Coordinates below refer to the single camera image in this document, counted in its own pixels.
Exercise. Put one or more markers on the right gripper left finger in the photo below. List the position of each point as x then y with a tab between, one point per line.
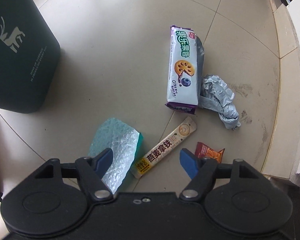
90	173

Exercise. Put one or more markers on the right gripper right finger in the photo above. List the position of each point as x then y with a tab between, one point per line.
202	173

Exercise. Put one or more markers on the silver grey wrapper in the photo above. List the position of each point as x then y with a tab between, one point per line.
215	95

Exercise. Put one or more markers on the white purple biscuit package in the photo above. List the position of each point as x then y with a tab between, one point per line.
185	70

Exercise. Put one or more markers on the dark green trash bin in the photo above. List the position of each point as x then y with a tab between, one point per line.
29	54

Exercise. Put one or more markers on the red orange snack packet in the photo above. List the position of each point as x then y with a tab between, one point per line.
204	151

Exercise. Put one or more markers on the teal silver foil bag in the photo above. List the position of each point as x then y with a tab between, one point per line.
124	141

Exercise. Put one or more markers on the oat latte stick sachet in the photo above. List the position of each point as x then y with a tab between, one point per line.
163	148

